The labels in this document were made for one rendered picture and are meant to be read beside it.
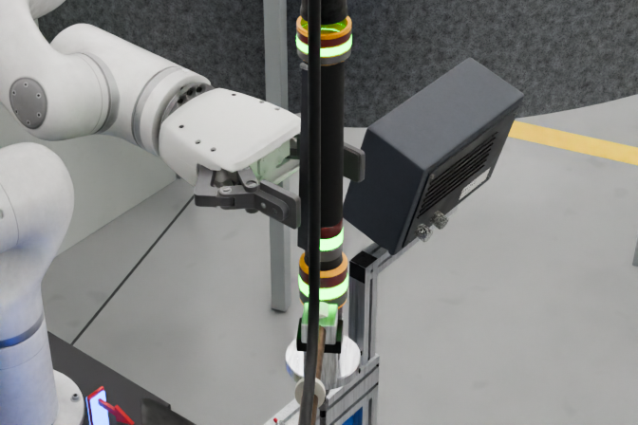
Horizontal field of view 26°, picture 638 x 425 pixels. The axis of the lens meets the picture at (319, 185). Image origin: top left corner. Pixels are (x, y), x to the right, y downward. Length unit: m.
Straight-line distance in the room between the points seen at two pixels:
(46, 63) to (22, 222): 0.53
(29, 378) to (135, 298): 1.76
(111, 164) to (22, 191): 2.07
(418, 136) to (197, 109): 0.79
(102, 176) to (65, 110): 2.56
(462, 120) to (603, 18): 1.27
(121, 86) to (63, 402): 0.82
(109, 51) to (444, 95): 0.87
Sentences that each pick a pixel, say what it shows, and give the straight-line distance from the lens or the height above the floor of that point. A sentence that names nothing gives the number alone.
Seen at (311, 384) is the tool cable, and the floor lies 1.56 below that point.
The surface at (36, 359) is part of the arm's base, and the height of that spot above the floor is 1.09.
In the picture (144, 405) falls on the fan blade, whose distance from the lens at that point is 1.29.
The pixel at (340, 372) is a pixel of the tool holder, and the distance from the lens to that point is 1.28.
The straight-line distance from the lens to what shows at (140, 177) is 3.90.
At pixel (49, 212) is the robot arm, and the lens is 1.75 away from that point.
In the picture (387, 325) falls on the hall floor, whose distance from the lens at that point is 3.52.
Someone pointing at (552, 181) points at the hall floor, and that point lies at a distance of 4.05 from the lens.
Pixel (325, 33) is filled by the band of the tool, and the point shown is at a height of 1.79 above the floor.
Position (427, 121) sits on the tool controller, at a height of 1.24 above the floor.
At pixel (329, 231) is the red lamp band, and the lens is 1.18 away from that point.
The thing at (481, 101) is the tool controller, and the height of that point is 1.24.
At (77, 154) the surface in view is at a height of 0.28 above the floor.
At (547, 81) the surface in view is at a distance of 3.28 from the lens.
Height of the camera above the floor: 2.35
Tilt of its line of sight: 36 degrees down
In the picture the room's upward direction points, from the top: straight up
